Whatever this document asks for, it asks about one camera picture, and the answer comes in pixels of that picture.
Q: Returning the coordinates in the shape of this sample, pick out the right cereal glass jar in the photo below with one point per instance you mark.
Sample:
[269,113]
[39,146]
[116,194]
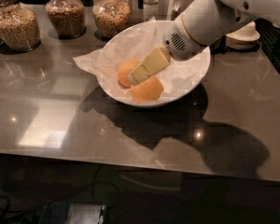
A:
[111,17]

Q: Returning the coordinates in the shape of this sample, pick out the white gripper with vent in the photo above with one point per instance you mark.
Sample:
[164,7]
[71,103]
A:
[181,41]

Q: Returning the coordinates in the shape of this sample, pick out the right stack paper bowls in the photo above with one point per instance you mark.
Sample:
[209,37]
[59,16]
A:
[245,38]

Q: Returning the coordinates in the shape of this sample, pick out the grey box under table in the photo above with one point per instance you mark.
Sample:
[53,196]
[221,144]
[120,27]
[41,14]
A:
[85,213]

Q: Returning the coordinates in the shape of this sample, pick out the small clear glass bottle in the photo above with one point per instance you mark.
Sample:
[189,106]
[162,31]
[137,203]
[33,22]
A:
[150,9]

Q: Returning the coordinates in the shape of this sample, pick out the middle grain glass jar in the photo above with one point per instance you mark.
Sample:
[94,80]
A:
[67,17]

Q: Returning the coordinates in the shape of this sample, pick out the orange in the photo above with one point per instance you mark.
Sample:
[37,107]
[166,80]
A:
[124,70]
[149,90]

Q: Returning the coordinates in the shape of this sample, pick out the large left grain jar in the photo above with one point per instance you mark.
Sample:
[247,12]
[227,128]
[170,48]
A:
[19,28]

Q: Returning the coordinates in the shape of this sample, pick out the white paper liner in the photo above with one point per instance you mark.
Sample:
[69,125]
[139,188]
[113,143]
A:
[127,47]

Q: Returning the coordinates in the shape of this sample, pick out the white ceramic bowl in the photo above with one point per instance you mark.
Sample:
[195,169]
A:
[193,75]

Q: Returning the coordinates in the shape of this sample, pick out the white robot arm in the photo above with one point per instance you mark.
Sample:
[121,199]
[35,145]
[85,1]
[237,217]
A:
[205,21]

